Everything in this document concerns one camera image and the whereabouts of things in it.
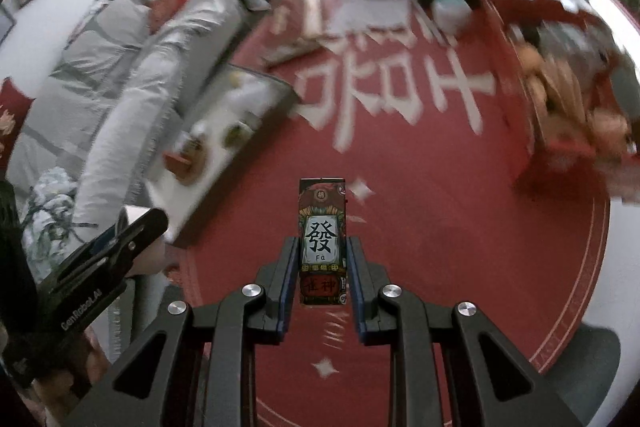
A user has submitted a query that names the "red mahjong card box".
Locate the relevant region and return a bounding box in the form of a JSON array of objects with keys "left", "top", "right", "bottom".
[{"left": 298, "top": 178, "right": 347, "bottom": 306}]

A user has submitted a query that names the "grey covered sofa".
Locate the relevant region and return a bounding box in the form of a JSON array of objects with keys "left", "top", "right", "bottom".
[{"left": 8, "top": 0, "right": 244, "bottom": 265}]

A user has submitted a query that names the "white tape roll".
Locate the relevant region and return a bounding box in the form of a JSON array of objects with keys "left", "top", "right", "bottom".
[{"left": 222, "top": 121, "right": 255, "bottom": 150}]

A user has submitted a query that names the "white teal lidded jar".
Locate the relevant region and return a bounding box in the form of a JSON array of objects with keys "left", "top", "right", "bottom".
[{"left": 431, "top": 0, "right": 473, "bottom": 35}]

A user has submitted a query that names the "grey shallow cardboard box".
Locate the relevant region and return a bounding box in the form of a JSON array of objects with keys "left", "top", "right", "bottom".
[{"left": 145, "top": 65, "right": 298, "bottom": 248}]

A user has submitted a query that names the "tan ring-shaped tray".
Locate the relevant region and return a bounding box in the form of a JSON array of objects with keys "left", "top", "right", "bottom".
[{"left": 163, "top": 132, "right": 207, "bottom": 185}]

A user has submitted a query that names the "large red flat box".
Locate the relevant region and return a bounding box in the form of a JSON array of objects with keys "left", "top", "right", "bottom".
[{"left": 260, "top": 37, "right": 322, "bottom": 68}]

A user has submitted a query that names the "red patterned cushion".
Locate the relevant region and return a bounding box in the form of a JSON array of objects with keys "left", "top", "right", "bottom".
[{"left": 0, "top": 77, "right": 34, "bottom": 180}]

